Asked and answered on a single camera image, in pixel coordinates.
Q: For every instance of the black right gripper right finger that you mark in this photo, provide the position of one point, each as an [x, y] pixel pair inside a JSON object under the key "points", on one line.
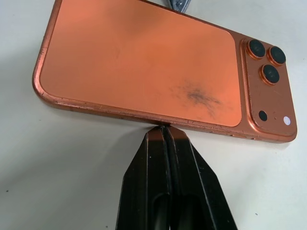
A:
{"points": [[192, 187]]}

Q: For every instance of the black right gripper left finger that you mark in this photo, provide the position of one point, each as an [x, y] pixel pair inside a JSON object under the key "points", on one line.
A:
{"points": [[144, 182]]}

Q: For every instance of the orange smartphone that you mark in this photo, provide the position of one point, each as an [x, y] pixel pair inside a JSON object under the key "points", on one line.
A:
{"points": [[144, 67]]}

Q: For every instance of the grey metal object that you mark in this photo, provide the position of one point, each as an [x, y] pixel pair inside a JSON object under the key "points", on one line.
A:
{"points": [[177, 4]]}

